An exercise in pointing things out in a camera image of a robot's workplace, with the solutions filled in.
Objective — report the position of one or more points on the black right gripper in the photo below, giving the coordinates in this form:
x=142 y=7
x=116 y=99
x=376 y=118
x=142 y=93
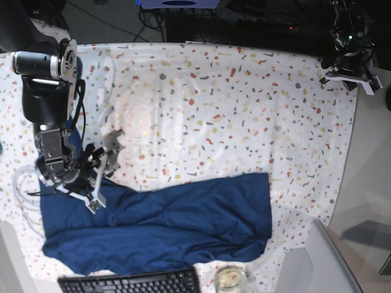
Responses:
x=71 y=167

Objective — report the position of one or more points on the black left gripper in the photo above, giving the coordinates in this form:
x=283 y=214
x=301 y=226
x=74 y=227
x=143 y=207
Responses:
x=354 y=64

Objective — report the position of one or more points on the dark blue t-shirt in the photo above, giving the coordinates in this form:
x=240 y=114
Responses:
x=159 y=226

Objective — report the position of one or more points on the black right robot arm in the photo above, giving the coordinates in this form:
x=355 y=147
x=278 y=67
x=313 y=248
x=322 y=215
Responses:
x=51 y=91

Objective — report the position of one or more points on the terrazzo patterned tablecloth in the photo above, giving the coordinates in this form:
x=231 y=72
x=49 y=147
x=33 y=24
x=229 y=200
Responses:
x=307 y=140

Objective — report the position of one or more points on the black computer keyboard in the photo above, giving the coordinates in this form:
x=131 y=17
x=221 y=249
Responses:
x=184 y=281

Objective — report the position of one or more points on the clear glass jar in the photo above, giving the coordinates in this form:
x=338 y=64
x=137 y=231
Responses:
x=230 y=279

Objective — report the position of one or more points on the blue box at top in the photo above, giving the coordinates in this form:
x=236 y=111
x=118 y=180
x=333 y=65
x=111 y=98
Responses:
x=166 y=4

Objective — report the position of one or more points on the grey monitor edge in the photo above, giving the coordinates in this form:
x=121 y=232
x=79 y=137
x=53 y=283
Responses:
x=330 y=271

